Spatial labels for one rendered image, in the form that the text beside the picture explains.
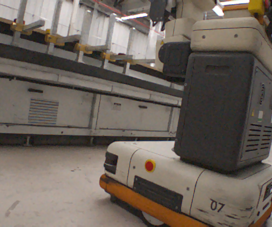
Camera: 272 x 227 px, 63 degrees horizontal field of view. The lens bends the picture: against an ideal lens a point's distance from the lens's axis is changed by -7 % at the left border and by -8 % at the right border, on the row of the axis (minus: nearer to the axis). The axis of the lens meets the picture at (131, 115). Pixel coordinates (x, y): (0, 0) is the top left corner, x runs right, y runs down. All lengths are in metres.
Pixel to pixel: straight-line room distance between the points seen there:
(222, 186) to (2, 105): 1.56
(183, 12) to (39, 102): 1.27
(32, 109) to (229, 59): 1.52
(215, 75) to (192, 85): 0.09
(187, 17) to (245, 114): 0.61
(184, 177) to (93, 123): 1.53
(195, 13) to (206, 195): 0.85
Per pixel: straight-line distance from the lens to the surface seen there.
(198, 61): 0.88
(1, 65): 1.63
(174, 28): 1.19
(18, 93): 1.91
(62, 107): 2.08
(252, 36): 0.84
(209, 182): 0.80
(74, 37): 1.55
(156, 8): 1.29
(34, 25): 1.49
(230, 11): 1.09
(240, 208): 0.78
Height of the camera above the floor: 0.46
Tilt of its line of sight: 3 degrees down
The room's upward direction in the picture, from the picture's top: 9 degrees clockwise
